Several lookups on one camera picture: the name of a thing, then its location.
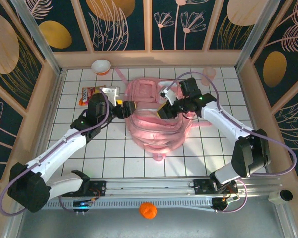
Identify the orange fruit candy bag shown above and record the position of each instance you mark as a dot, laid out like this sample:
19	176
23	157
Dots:
85	95

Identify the dark floral wall panel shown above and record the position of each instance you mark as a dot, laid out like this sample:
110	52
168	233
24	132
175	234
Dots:
5	37
288	62
228	39
295	134
136	29
196	37
64	15
2	138

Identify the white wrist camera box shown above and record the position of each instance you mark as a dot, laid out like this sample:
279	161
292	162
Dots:
167	95
110	93

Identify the pink translucent plastic cup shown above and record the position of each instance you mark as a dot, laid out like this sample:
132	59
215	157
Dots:
211	74

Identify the aluminium table edge rail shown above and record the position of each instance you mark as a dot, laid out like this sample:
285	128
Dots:
245	94
52	104

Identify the orange white bowl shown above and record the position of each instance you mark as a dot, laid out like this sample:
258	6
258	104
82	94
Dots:
101	65

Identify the grey box with black cylinder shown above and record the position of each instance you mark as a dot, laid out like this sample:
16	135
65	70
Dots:
274	197

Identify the aluminium corner post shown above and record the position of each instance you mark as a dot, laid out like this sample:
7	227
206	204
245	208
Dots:
37	34
255	32

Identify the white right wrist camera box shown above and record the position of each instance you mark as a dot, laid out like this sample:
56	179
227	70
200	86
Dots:
167	95

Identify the pink school backpack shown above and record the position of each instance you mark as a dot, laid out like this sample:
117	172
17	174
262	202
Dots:
156	134

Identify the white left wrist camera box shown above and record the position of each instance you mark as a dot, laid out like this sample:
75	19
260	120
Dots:
110	93

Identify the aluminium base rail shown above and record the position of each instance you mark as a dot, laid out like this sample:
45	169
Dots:
151	187

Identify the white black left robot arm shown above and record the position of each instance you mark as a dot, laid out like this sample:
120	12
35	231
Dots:
57	153

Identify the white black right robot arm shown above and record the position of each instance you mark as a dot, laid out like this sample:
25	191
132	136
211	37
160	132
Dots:
223	119

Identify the orange ball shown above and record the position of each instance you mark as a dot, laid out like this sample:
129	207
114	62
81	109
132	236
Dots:
148	210

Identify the small circuit board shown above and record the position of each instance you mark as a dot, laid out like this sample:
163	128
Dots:
224	203
83	204

